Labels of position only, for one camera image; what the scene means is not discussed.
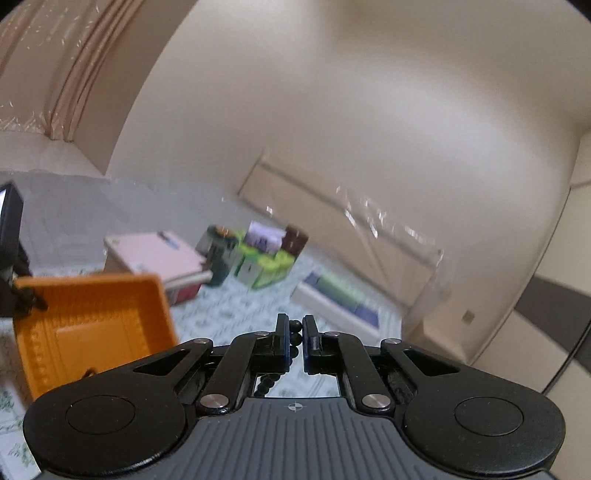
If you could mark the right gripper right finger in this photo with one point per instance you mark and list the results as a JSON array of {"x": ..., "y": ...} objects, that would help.
[{"x": 344, "y": 356}]

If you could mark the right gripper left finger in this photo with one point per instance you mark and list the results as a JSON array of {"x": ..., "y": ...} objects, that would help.
[{"x": 237, "y": 366}]

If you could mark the orange plastic tray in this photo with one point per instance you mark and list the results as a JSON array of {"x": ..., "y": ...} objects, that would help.
[{"x": 91, "y": 323}]

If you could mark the white flat box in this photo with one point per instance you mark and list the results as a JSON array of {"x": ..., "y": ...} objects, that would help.
[{"x": 364, "y": 322}]

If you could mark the green long box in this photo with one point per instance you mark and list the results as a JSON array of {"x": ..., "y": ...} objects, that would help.
[{"x": 339, "y": 291}]

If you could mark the green tissue box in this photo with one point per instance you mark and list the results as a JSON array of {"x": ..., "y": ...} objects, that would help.
[{"x": 256, "y": 269}]

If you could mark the pink book stack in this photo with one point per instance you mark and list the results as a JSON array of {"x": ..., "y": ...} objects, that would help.
[{"x": 181, "y": 269}]

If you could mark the dark green round tin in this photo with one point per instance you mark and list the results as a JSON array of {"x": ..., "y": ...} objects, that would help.
[{"x": 217, "y": 245}]

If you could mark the wooden headboard in plastic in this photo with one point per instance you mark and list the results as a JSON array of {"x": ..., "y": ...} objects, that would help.
[{"x": 404, "y": 264}]

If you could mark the purple tissue pack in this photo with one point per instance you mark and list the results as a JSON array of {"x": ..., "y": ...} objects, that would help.
[{"x": 264, "y": 238}]

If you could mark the brown small box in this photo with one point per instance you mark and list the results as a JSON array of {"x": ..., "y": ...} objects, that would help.
[{"x": 294, "y": 240}]

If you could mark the beige curtain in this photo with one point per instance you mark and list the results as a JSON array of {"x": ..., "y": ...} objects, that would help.
[{"x": 51, "y": 55}]

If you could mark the wall switch plate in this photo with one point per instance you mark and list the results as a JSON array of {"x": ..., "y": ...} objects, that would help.
[{"x": 468, "y": 317}]

